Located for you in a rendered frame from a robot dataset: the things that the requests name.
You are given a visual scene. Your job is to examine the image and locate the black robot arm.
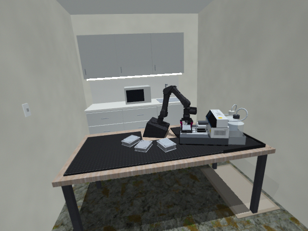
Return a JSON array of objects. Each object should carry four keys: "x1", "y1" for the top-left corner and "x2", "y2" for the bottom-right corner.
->
[{"x1": 151, "y1": 86, "x2": 197, "y2": 126}]

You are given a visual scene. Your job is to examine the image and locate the white well plate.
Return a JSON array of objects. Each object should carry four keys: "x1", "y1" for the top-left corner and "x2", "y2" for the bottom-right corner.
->
[
  {"x1": 159, "y1": 138, "x2": 174, "y2": 146},
  {"x1": 182, "y1": 125, "x2": 191, "y2": 130},
  {"x1": 124, "y1": 135, "x2": 138, "y2": 142}
]

